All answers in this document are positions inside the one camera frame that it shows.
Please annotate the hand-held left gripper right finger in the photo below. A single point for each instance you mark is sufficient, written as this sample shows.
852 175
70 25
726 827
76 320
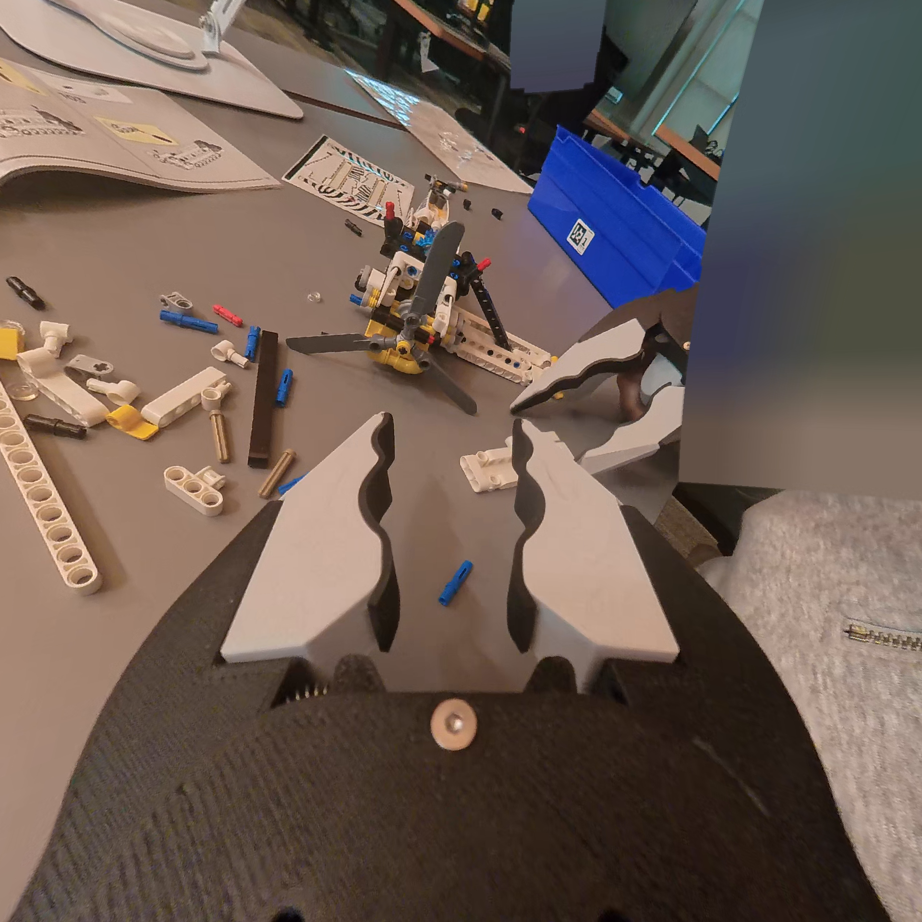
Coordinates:
590 576

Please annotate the printed clear plastic bag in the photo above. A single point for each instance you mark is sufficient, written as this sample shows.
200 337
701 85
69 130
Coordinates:
439 137

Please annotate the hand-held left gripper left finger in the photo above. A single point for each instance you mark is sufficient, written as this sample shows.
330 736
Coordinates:
317 569

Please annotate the lego helicopter model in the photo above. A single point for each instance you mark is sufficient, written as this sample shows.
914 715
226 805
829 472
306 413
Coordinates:
403 310

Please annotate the blue storage bin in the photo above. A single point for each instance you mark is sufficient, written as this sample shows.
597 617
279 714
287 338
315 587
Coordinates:
619 216

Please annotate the white lego panel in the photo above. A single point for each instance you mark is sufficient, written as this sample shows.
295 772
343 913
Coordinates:
490 472

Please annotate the white plastic bracket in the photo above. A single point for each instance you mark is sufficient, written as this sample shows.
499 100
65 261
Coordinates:
220 25

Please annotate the brown woven chair seat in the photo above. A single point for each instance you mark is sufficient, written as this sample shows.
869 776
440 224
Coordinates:
684 533

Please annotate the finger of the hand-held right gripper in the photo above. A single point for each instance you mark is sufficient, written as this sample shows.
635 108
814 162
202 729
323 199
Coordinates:
583 356
641 436

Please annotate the tan lego axle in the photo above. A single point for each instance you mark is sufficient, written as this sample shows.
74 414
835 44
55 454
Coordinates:
222 436
277 473

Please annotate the yellow lego piece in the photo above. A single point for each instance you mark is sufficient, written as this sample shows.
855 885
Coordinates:
7 343
133 423

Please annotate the lego instruction booklet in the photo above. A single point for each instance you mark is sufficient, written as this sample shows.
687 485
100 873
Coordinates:
129 144

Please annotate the grey lego connector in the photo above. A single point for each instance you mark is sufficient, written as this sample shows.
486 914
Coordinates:
175 300

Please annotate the white bent lego liftarm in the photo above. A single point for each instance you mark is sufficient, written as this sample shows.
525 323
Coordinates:
65 389

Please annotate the person's right hand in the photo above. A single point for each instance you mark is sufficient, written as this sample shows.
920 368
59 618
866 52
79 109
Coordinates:
632 392

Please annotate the lego sticker sheet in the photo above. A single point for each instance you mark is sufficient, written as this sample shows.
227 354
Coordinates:
346 176

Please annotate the medium white lego beam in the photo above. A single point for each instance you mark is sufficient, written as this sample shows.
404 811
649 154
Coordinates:
180 398

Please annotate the white T-shaped lego piece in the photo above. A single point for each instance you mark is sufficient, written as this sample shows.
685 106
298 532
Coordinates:
191 491

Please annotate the wooden table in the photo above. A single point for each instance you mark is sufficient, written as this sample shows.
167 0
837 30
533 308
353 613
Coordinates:
446 29
684 144

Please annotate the thin grey lego liftarm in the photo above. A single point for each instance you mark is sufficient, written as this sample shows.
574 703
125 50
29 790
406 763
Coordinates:
90 366

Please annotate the long white lego beam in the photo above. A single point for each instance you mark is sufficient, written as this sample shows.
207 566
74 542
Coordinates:
50 518

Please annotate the white rounded board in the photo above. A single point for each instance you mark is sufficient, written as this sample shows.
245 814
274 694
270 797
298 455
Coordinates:
238 79

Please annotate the long blue lego axle pin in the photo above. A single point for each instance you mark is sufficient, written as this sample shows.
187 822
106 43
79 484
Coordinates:
189 322

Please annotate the black lego beam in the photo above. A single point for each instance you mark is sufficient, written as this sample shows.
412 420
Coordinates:
263 403

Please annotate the red lego pin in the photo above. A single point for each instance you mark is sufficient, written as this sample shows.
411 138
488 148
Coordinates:
227 315

